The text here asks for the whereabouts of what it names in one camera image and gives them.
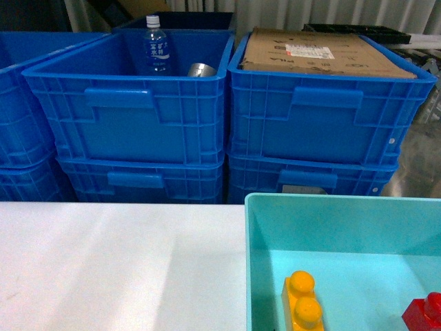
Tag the red toy block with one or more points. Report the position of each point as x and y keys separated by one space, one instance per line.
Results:
x=423 y=314

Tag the brown cardboard box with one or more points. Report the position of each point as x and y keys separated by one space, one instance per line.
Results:
x=317 y=53

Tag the yellow toy block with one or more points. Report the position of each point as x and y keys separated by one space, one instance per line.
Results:
x=302 y=310

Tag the blue crate with cardboard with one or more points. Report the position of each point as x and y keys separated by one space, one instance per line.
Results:
x=316 y=117

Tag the silver metal can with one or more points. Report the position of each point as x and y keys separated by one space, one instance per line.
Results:
x=201 y=70

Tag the lower right blue crate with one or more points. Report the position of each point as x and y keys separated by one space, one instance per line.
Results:
x=269 y=175

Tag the lower left blue crate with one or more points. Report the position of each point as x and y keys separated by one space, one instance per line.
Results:
x=132 y=182

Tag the clear water bottle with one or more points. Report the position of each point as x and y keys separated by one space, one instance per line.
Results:
x=156 y=48

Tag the blue crate with bottle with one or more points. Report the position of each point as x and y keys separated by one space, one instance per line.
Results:
x=102 y=104

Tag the dark blue rear crate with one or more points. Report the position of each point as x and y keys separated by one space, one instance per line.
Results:
x=197 y=20

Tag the teal plastic tray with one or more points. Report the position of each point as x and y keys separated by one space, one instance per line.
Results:
x=369 y=256

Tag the far left lower crate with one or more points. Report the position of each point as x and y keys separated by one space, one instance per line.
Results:
x=42 y=182

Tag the black plastic tray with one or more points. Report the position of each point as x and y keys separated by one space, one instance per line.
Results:
x=379 y=34

